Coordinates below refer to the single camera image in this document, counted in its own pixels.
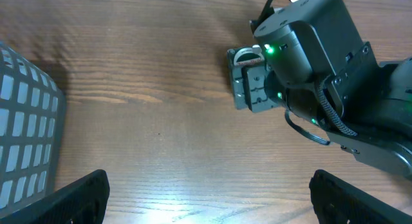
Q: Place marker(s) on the grey plastic mesh basket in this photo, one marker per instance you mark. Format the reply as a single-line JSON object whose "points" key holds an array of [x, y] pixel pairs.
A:
{"points": [[32, 119]]}

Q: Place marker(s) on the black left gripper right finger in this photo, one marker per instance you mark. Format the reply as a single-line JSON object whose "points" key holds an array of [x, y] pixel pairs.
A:
{"points": [[338, 202]]}

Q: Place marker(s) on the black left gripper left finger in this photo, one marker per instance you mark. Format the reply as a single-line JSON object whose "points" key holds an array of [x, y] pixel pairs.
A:
{"points": [[83, 201]]}

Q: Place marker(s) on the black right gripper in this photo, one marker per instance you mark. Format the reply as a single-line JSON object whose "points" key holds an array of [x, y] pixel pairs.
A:
{"points": [[256, 87]]}

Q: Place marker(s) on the round black red tin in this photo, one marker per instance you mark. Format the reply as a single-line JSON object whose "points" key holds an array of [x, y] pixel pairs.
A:
{"points": [[243, 57]]}

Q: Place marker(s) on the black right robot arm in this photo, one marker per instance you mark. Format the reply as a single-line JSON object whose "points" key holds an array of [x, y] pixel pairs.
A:
{"points": [[366, 108]]}

